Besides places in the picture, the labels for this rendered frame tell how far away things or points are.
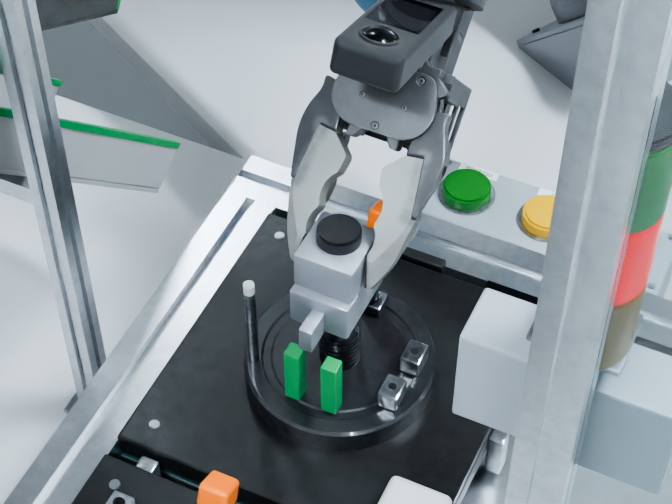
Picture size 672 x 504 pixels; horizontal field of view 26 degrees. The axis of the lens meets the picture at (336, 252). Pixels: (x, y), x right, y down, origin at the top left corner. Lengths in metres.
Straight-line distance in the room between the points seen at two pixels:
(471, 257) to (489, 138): 0.26
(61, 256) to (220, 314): 0.14
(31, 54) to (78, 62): 1.89
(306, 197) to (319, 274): 0.05
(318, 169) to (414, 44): 0.12
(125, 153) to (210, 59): 0.39
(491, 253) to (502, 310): 0.40
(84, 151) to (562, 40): 0.55
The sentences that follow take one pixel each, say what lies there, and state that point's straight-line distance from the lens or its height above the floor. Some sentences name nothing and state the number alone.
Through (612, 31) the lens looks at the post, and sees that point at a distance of 0.55.
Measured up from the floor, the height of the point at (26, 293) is 0.86.
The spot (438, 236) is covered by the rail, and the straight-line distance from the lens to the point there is 1.18.
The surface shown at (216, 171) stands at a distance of 1.37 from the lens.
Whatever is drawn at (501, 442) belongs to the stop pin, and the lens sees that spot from 1.05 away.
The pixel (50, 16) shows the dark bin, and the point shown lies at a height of 1.23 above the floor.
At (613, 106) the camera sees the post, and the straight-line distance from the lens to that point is 0.58.
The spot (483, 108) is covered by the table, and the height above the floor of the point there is 0.86.
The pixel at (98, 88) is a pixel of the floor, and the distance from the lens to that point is 2.75.
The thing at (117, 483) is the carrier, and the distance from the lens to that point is 1.03.
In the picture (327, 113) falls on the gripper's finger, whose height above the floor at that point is 1.17.
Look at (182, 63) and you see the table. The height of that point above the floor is 0.86.
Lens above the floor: 1.84
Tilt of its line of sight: 49 degrees down
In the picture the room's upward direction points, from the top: straight up
